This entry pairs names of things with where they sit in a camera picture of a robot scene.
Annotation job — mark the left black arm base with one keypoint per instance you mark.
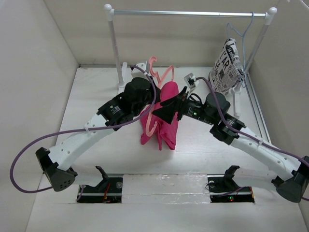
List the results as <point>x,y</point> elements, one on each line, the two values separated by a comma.
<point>108,190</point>

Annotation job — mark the pink trousers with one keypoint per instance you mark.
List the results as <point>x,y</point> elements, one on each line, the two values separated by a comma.
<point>164,129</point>

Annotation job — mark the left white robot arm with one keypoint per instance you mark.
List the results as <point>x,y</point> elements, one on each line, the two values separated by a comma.
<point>56,162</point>

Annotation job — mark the pink plastic hanger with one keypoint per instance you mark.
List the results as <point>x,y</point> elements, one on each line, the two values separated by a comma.
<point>160,80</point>

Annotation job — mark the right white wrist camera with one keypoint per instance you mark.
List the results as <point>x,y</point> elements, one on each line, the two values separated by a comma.
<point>192,83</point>

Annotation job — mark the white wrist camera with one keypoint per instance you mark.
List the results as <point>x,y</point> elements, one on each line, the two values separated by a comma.
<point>144,65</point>
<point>192,83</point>

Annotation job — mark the white metal clothes rack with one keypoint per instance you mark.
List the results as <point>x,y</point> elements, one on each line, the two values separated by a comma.
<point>121,71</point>

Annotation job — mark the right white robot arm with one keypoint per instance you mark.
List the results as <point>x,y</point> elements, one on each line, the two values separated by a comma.
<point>288,174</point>

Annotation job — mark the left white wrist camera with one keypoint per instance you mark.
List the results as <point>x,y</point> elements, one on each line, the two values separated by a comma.
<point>144,65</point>

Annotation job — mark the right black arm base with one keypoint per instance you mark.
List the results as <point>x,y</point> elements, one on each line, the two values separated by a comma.
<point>223,189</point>

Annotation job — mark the black white printed garment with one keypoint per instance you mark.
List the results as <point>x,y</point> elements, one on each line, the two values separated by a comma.
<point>227,70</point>

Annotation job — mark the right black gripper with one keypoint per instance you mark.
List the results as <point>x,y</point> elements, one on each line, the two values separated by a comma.
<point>178,104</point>

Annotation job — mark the blue wire hanger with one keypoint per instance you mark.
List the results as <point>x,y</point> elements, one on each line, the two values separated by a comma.
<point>243,80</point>

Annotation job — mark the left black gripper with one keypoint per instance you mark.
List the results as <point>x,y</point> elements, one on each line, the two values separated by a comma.
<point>151,89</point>

